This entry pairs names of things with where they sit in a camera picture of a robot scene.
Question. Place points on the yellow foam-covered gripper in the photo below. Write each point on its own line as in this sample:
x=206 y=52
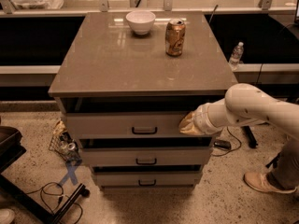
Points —
x=202 y=120

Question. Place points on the grey top drawer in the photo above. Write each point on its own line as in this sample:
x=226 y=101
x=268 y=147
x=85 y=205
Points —
x=123 y=125

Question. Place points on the grey drawer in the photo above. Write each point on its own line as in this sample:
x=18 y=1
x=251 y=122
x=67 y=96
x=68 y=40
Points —
x=147 y=179
x=123 y=125
x=145 y=156

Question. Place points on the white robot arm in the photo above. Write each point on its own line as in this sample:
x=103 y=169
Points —
x=242 y=105

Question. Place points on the grey middle drawer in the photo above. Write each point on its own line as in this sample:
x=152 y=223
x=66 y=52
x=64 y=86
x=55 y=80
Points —
x=145 y=156

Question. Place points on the grey bottom drawer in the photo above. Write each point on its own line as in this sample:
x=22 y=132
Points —
x=147 y=179

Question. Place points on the grey drawer cabinet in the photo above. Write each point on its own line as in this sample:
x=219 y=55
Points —
x=109 y=69

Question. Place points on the black power adapter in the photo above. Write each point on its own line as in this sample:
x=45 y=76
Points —
x=222 y=144

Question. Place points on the black table leg right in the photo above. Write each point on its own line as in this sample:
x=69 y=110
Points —
x=251 y=139

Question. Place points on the clear plastic water bottle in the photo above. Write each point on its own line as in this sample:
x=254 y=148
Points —
x=236 y=55

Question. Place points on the tan shoe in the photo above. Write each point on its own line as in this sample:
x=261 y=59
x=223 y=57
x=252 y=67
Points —
x=260 y=183

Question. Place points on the gold soda can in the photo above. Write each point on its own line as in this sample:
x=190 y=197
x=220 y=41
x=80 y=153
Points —
x=174 y=37

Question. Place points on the person's leg brown trousers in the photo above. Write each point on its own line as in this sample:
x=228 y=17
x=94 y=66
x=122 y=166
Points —
x=286 y=174

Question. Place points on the white ceramic bowl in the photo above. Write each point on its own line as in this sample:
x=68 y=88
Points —
x=140 y=21

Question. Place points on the white shoe tip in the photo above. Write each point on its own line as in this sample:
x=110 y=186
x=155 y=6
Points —
x=6 y=216

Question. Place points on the wire basket with items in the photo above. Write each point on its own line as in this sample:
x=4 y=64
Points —
x=62 y=144

